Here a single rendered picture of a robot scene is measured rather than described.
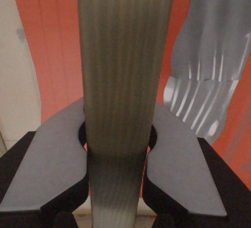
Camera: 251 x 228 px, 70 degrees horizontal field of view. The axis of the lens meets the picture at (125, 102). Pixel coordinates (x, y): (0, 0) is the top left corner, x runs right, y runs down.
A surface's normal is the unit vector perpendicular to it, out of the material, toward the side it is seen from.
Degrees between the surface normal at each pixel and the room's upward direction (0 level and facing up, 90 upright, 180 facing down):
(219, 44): 33
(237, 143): 0
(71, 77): 0
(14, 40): 0
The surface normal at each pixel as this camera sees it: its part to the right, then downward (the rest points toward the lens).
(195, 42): -0.64, 0.40
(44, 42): 0.01, 0.51
